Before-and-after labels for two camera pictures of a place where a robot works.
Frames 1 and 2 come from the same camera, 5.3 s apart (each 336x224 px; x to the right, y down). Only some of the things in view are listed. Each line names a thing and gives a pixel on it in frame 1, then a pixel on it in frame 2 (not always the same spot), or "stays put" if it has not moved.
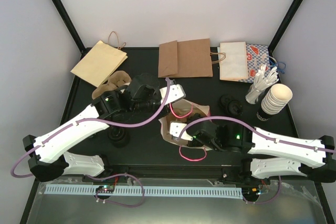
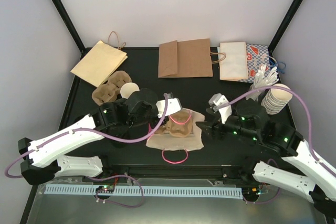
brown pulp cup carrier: [117, 80] stays put
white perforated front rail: [219, 192] stays put
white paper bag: [234, 66] stays put
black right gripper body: [216, 146] → [250, 134]
